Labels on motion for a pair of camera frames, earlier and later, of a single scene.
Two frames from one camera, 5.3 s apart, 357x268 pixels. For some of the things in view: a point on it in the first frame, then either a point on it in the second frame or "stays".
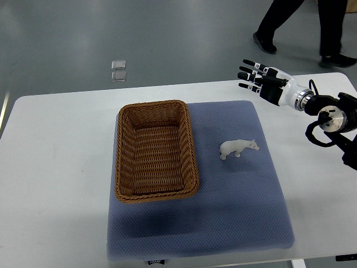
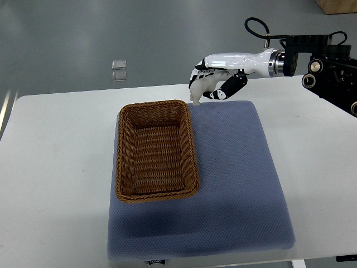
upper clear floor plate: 118,65 stays
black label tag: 160,261 stays
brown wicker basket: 155,154 stays
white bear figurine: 236,146 to 207,84
